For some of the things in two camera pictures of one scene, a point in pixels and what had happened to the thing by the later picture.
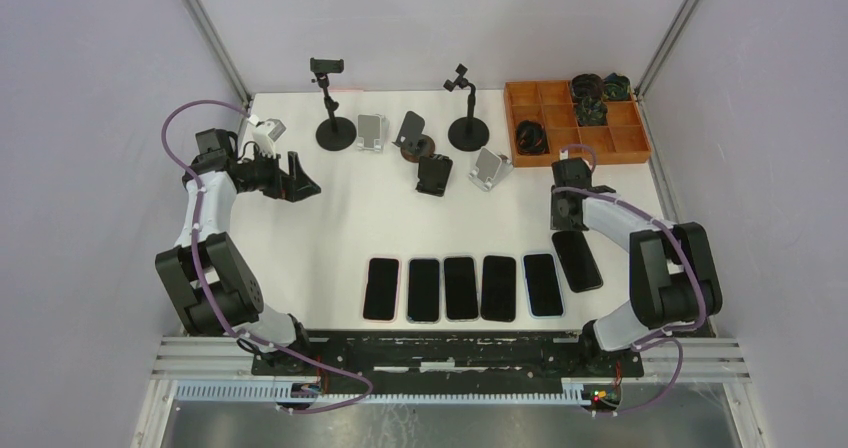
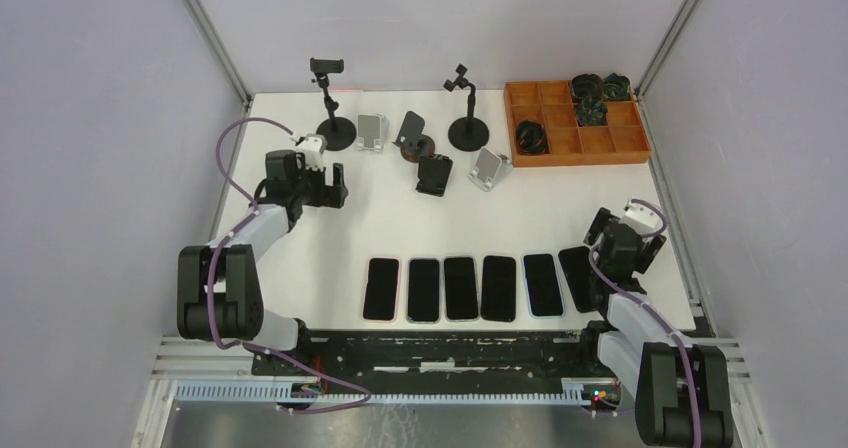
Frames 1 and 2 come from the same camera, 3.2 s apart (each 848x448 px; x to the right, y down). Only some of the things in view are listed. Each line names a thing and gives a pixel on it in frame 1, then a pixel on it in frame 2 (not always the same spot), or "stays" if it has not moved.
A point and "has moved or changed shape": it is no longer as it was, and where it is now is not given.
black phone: [543, 286] stays
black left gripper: [298, 185] to [328, 195]
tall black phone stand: [470, 133] stays
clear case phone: [424, 290] stays
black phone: [578, 260] has moved or changed shape
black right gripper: [557, 220] to [646, 255]
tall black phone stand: [333, 133] stays
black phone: [499, 288] stays
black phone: [461, 294] stays
